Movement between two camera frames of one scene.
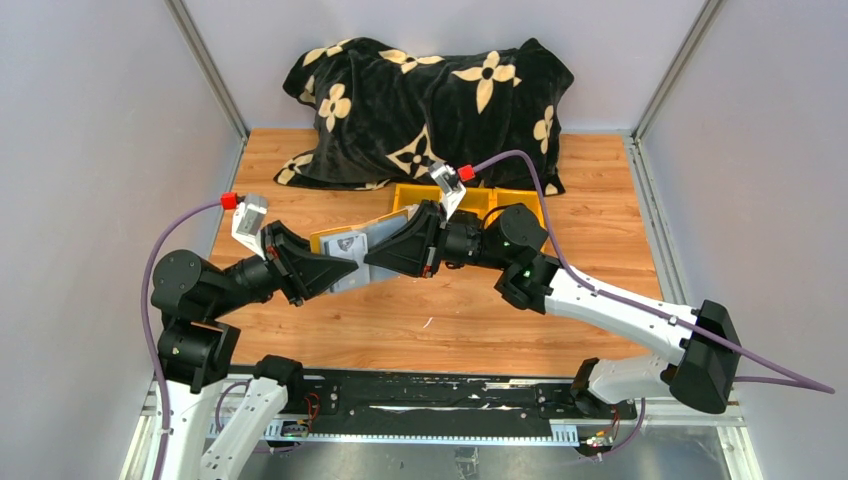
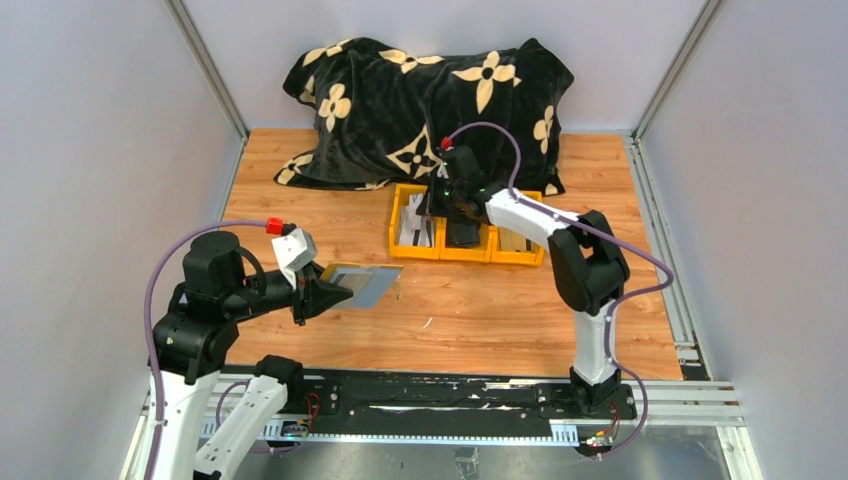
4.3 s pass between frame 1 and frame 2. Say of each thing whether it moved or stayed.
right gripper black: moved
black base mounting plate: stayed
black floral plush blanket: stayed
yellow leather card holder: moved
